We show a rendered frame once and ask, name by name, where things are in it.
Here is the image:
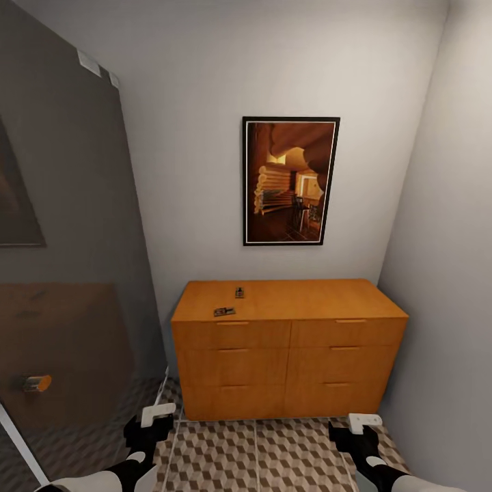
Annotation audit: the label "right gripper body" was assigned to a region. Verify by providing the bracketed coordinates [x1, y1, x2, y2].
[334, 427, 379, 457]

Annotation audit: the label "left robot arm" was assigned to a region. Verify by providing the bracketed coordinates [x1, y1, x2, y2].
[34, 403, 176, 492]

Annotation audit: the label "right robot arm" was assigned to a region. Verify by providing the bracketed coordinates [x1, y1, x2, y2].
[328, 413, 467, 492]

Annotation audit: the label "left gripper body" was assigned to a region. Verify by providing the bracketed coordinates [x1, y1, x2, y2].
[126, 417, 169, 448]

